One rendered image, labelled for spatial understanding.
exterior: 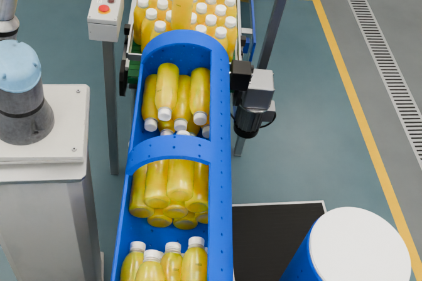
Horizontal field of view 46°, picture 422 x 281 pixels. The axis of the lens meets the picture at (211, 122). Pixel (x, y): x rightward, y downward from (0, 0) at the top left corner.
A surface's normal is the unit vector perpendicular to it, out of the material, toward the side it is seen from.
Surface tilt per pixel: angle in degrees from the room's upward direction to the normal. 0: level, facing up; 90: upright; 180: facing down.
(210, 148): 29
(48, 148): 3
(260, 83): 0
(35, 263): 90
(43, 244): 90
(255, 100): 90
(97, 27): 90
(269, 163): 0
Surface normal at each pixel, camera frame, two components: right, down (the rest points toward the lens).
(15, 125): 0.11, 0.54
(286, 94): 0.12, -0.62
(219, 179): 0.76, -0.40
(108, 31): -0.01, 0.78
